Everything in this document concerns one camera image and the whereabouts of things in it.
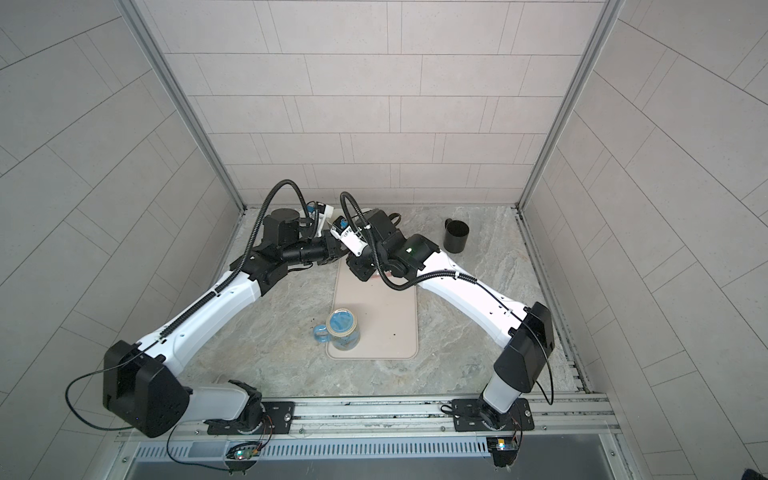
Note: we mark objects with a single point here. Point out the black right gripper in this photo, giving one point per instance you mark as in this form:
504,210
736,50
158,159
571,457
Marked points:
362,271

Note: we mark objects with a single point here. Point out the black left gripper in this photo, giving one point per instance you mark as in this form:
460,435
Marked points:
330,249

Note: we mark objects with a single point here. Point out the black mug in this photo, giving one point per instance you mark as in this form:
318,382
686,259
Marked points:
456,236

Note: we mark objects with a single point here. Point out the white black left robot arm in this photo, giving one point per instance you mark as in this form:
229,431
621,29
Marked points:
140,381

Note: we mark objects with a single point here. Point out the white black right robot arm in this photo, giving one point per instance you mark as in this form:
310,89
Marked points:
525,333

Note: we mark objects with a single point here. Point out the blue butterfly mug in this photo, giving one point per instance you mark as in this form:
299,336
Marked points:
340,330

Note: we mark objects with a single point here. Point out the beige drying mat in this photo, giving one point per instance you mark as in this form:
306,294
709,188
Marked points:
387,319

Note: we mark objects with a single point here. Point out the right circuit board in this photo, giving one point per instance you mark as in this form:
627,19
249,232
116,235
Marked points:
503,450

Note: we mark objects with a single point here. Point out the left green circuit board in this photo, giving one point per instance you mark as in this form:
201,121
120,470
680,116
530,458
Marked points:
241,457

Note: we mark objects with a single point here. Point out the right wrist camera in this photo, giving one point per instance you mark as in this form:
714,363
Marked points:
352,239

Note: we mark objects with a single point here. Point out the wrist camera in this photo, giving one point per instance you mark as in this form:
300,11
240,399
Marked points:
352,239
319,214

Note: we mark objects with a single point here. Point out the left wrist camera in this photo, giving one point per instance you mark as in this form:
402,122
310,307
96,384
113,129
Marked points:
319,214

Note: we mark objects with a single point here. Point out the aluminium mounting rail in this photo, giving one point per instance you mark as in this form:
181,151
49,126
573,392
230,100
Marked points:
368,417

